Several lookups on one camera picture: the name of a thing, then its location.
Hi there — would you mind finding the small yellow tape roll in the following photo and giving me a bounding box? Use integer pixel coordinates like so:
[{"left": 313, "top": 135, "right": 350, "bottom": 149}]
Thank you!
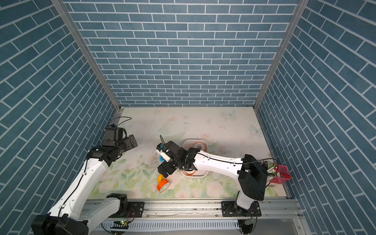
[{"left": 158, "top": 174, "right": 165, "bottom": 184}]

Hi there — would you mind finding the orange sealing tape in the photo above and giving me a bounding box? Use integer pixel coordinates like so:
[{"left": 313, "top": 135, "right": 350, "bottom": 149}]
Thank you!
[{"left": 194, "top": 143, "right": 205, "bottom": 151}]

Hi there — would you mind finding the orange tape roll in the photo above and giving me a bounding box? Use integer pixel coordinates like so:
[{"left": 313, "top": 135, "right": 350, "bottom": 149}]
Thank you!
[{"left": 157, "top": 179, "right": 170, "bottom": 193}]

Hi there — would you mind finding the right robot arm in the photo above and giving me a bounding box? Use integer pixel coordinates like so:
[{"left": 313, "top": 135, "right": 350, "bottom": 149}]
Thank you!
[{"left": 156, "top": 141, "right": 268, "bottom": 216}]

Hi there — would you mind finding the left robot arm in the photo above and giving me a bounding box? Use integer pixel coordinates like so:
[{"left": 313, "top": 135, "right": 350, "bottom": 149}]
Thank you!
[{"left": 31, "top": 125, "right": 138, "bottom": 235}]

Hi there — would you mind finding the white storage box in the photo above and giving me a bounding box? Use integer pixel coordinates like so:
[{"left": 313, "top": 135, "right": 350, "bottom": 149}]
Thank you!
[{"left": 182, "top": 139, "right": 209, "bottom": 179}]

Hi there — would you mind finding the pink pen cup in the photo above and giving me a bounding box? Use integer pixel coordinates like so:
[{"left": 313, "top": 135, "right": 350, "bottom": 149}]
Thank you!
[{"left": 262, "top": 161, "right": 277, "bottom": 177}]

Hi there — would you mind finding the pink basket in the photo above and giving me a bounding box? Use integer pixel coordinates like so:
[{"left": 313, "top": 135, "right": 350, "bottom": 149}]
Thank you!
[{"left": 271, "top": 165, "right": 292, "bottom": 184}]

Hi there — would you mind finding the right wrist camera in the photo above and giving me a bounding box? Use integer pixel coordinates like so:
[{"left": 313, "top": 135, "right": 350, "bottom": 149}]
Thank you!
[{"left": 156, "top": 143, "right": 170, "bottom": 162}]

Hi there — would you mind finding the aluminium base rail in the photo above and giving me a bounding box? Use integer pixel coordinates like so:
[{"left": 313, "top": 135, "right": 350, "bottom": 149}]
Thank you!
[{"left": 58, "top": 198, "right": 306, "bottom": 224}]

